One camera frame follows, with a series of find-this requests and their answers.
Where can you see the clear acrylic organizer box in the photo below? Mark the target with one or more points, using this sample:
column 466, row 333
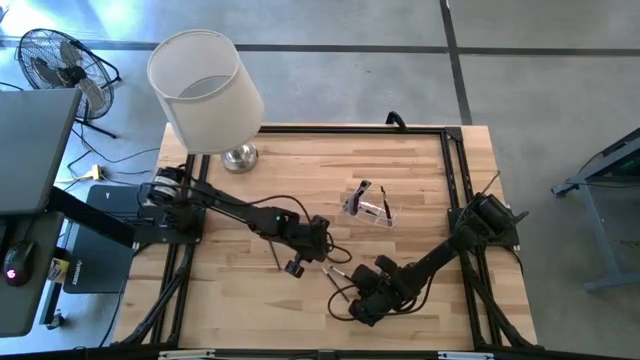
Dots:
column 375, row 216

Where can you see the large powder makeup brush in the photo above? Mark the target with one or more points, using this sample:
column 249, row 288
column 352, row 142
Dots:
column 352, row 204

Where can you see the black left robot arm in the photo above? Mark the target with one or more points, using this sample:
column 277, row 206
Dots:
column 240, row 212

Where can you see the white bracket strip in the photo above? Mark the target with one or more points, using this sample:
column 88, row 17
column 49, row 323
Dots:
column 465, row 355
column 185, row 354

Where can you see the black computer mouse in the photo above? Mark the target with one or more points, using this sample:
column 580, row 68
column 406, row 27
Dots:
column 19, row 260

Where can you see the black caster wheel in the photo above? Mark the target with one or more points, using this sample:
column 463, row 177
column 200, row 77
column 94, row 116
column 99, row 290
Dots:
column 56, row 321

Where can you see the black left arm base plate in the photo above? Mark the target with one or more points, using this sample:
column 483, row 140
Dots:
column 150, row 235

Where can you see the black curved hook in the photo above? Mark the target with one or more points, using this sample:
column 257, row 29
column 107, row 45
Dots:
column 397, row 119

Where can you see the black diagonal support bar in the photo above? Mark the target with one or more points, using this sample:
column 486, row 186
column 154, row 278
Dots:
column 95, row 217

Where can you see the white shade silver table lamp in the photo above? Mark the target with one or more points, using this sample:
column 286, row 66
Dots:
column 205, row 115

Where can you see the blue-grey metal table frame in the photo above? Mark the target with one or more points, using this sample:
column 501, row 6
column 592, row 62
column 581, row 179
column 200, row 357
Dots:
column 595, row 215

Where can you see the grey computer monitor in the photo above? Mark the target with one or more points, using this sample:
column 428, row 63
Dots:
column 35, row 150

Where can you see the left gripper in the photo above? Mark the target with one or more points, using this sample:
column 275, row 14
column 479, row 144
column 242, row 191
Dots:
column 302, row 240

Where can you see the black floor fan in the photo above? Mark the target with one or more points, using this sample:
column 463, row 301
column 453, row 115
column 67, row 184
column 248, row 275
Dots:
column 72, row 75

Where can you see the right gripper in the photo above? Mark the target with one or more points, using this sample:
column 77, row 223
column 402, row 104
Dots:
column 387, row 290

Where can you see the dark grey desk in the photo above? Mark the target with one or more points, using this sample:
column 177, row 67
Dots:
column 30, row 310

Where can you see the thin pale-tipped makeup brush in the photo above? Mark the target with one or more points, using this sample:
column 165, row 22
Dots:
column 275, row 255

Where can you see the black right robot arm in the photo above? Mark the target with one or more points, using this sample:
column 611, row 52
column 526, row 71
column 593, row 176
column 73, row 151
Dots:
column 450, row 250

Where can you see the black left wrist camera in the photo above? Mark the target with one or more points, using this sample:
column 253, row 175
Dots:
column 322, row 250

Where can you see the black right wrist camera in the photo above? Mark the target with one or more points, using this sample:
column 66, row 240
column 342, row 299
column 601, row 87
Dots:
column 365, row 280

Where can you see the black Husky box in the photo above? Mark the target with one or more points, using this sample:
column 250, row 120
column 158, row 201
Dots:
column 100, row 260

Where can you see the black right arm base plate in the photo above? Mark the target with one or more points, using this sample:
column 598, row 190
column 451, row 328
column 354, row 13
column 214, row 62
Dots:
column 510, row 240

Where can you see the thin black makeup brush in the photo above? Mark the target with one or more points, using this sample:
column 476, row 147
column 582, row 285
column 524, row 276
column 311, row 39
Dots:
column 386, row 205
column 365, row 187

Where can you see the yellow white label tag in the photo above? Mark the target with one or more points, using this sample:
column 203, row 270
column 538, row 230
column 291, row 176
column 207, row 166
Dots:
column 59, row 270

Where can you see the black aluminium extrusion frame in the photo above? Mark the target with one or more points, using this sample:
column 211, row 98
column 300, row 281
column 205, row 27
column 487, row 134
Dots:
column 350, row 130

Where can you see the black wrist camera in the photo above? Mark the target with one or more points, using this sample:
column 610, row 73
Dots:
column 365, row 280
column 322, row 250

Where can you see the yellow power plug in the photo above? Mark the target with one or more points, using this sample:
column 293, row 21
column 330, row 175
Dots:
column 95, row 173

